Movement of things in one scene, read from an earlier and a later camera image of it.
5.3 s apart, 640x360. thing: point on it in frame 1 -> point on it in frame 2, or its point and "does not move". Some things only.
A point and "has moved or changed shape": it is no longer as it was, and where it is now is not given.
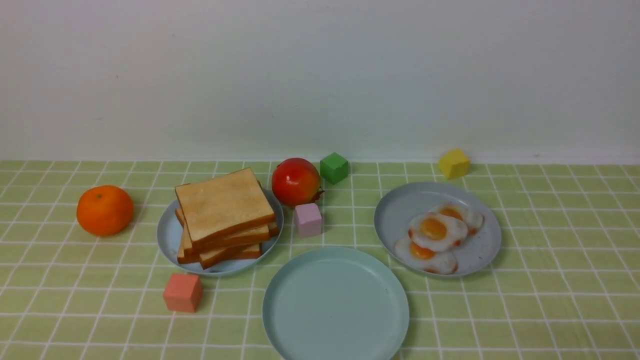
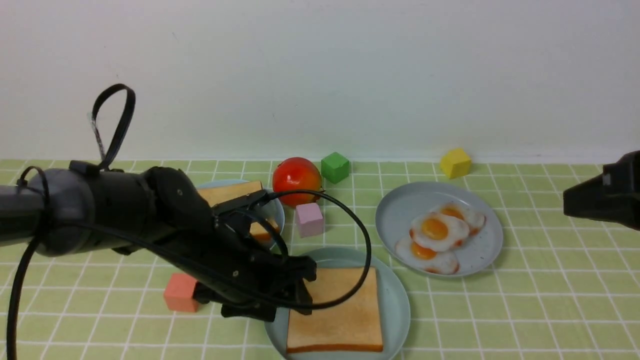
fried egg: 419,258 does not move
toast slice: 260,231 has moved or changed shape
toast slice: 224,206 has moved or changed shape
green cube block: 334,167 does not move
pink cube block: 309,220 does not move
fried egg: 437,232 does not move
